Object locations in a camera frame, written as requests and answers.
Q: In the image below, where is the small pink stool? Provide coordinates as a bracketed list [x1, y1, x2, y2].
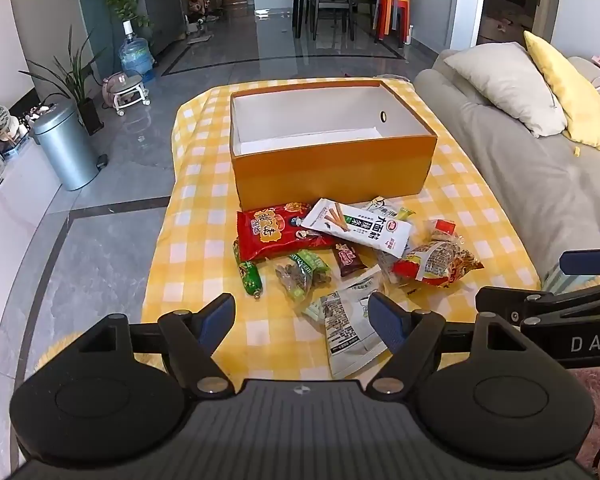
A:
[102, 72, 149, 115]

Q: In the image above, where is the red orange noodle packet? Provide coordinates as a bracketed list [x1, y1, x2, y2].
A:
[390, 239, 485, 289]

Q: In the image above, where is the red plastic stool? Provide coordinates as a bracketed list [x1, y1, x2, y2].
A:
[374, 0, 397, 42]

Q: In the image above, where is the small white green packet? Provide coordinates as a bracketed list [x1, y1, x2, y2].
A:
[362, 195, 417, 222]

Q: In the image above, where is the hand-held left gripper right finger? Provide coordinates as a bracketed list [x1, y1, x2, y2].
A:
[365, 290, 532, 397]

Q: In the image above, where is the small brown snack packet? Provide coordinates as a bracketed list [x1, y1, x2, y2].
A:
[332, 242, 366, 279]

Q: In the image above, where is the grey tall cabinet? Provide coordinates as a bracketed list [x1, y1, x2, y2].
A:
[139, 0, 192, 57]

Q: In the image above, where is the clear packet with red top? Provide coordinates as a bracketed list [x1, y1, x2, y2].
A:
[419, 218, 467, 252]

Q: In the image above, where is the yellow checked tablecloth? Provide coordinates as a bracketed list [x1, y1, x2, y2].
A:
[141, 76, 542, 382]

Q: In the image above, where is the potted long-leaf plant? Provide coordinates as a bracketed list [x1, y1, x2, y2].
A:
[18, 25, 107, 137]

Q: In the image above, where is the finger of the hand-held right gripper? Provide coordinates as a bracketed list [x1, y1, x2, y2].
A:
[560, 247, 600, 276]
[475, 280, 600, 329]

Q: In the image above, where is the clear nut packet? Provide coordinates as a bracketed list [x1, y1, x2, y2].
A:
[273, 250, 332, 304]

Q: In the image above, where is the blue water bottle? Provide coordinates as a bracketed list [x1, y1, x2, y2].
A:
[118, 20, 156, 84]

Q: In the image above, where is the orange plastic stool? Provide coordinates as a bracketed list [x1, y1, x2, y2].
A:
[393, 0, 413, 45]

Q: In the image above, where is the beige pillow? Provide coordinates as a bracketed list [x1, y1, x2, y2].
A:
[443, 42, 569, 139]

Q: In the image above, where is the orange cardboard box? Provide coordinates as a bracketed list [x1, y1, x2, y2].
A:
[229, 79, 439, 211]

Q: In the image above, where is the silver trash can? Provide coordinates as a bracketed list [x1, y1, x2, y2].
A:
[31, 101, 110, 192]

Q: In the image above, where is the white biscuit stick packet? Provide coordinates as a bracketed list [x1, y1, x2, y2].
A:
[300, 197, 414, 261]

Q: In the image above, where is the yellow pillow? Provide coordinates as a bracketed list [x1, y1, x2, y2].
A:
[523, 30, 600, 157]

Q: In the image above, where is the white low cabinet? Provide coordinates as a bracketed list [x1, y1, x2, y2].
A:
[0, 132, 65, 361]

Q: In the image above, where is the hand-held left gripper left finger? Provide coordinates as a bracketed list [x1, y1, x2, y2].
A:
[75, 292, 237, 397]

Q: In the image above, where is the grey sofa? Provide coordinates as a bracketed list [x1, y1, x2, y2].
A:
[412, 42, 600, 302]

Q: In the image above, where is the green sausage stick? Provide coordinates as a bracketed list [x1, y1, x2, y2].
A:
[232, 237, 265, 302]

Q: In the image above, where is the red snack packet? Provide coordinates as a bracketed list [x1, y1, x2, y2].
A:
[235, 201, 337, 263]

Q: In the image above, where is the grey white printed packet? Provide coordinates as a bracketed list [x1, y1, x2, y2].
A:
[302, 267, 399, 380]

